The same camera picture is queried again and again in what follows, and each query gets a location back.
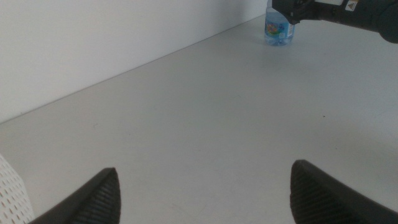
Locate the clear water bottle blue cap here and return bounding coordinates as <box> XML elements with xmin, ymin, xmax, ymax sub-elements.
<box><xmin>264</xmin><ymin>0</ymin><xmax>295</xmax><ymax>47</ymax></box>

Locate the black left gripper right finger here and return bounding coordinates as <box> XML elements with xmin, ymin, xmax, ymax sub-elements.
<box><xmin>289</xmin><ymin>159</ymin><xmax>398</xmax><ymax>224</ymax></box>

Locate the white perforated plastic basket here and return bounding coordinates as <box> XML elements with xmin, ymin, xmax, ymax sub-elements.
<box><xmin>0</xmin><ymin>154</ymin><xmax>35</xmax><ymax>224</ymax></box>

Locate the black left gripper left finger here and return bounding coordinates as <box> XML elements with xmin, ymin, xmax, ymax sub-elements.
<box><xmin>29</xmin><ymin>167</ymin><xmax>121</xmax><ymax>224</ymax></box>

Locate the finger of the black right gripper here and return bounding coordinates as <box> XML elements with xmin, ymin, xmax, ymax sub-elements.
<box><xmin>272</xmin><ymin>0</ymin><xmax>318</xmax><ymax>25</ymax></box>

